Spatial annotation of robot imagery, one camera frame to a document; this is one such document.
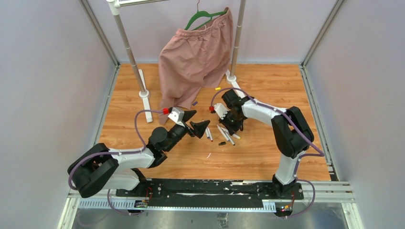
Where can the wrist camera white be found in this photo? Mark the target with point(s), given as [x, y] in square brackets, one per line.
[176, 115]
[220, 110]

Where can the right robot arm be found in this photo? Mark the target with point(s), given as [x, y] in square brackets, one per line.
[292, 134]

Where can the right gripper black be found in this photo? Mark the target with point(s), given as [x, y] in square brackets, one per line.
[232, 129]

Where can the white marker red tip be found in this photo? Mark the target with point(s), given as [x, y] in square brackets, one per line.
[211, 138]

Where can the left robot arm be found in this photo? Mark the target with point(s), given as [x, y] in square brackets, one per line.
[102, 167]

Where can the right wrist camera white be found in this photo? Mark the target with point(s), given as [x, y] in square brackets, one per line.
[220, 110]

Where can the white marker teal tip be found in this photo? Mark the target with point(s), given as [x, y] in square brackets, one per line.
[228, 136]

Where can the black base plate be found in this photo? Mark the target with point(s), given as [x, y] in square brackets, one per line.
[204, 193]

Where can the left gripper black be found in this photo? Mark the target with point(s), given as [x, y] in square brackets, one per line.
[199, 127]

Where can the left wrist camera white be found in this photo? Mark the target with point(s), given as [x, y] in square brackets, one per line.
[176, 115]

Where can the aluminium frame rail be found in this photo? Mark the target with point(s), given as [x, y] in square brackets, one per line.
[326, 205]

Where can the white marker grey tip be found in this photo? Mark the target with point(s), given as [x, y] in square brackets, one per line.
[223, 133]

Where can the pink shorts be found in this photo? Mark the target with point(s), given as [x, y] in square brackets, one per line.
[193, 60]

